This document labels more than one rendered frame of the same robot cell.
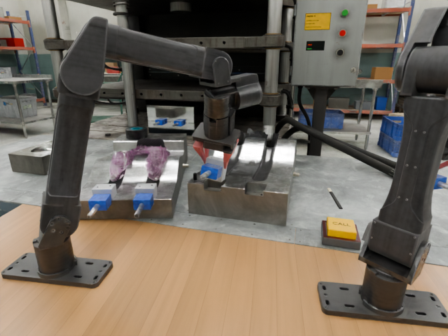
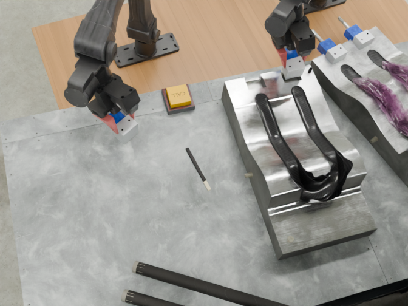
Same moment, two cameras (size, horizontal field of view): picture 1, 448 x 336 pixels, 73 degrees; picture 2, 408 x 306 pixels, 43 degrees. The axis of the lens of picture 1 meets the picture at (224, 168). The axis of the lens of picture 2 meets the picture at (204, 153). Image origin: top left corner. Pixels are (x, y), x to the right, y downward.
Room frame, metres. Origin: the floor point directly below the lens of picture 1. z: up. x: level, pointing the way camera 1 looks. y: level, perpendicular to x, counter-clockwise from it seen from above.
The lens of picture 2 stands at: (1.29, -0.71, 2.08)
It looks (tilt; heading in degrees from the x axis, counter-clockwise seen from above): 63 degrees down; 140
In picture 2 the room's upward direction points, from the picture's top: 10 degrees clockwise
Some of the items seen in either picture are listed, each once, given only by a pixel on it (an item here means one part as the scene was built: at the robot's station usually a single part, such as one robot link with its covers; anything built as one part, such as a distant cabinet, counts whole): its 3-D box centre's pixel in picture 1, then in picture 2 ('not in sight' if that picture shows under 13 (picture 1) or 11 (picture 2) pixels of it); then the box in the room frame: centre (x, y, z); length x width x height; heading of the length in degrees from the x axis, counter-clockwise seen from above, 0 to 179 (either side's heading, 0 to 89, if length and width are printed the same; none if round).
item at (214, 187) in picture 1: (215, 188); (289, 78); (0.74, 0.02, 0.87); 0.05 x 0.05 x 0.04; 75
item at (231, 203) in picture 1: (253, 165); (297, 152); (0.94, -0.09, 0.87); 0.50 x 0.26 x 0.14; 165
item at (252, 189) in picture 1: (255, 193); (254, 85); (0.71, -0.08, 0.87); 0.05 x 0.05 x 0.04; 75
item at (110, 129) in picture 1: (185, 129); not in sight; (1.95, 0.25, 0.76); 1.30 x 0.84 x 0.07; 75
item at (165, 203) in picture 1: (142, 167); (399, 102); (0.95, 0.27, 0.86); 0.50 x 0.26 x 0.11; 2
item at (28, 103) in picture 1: (15, 107); not in sight; (5.26, 3.57, 0.42); 0.60 x 0.42 x 0.33; 70
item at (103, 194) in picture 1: (99, 204); (351, 31); (0.68, 0.31, 0.86); 0.13 x 0.05 x 0.05; 2
